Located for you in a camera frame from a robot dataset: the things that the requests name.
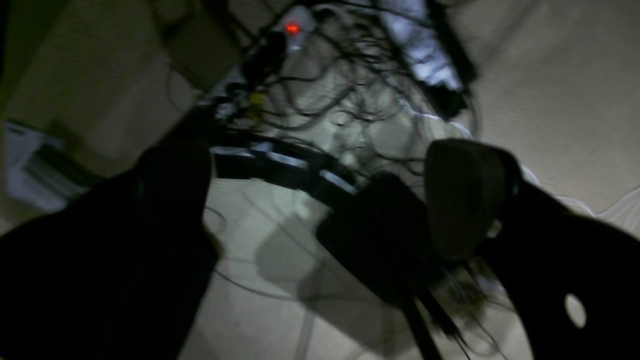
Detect power strip with red switch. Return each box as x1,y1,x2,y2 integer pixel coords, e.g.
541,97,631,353
210,5,318,108

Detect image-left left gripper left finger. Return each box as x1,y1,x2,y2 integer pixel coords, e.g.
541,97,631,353
0,107,220,360

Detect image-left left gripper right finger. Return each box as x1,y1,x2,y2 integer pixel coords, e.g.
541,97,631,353
423,138,640,360

